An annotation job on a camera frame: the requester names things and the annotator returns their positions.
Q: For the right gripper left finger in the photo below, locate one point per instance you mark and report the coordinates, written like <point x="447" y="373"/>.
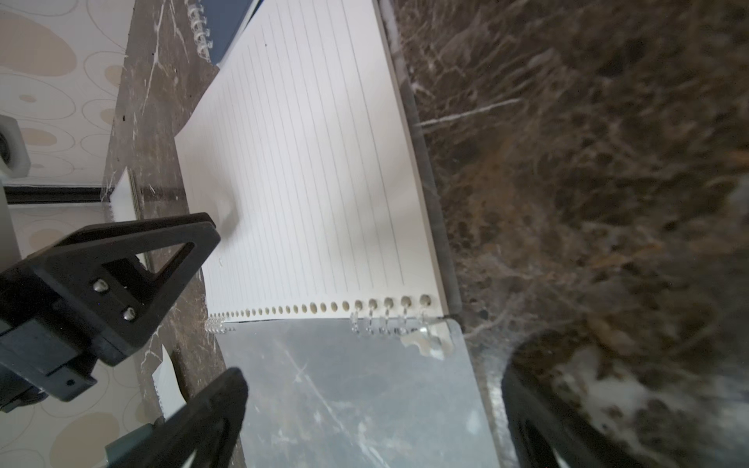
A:
<point x="204" y="433"/>

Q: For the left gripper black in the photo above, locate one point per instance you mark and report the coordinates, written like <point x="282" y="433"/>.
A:
<point x="103" y="290"/>

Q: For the torn lined paper page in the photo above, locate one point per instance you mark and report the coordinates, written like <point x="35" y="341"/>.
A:
<point x="169" y="395"/>

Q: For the blue spiral notebook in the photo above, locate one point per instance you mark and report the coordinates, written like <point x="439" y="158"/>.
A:
<point x="216" y="25"/>

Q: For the small grid spiral notebook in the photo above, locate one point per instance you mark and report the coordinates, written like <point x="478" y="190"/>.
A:
<point x="122" y="204"/>

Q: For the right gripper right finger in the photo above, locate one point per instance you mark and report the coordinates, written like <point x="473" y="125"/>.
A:
<point x="547" y="431"/>

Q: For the large lined spiral notebook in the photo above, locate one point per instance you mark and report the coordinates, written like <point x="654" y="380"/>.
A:
<point x="325" y="289"/>

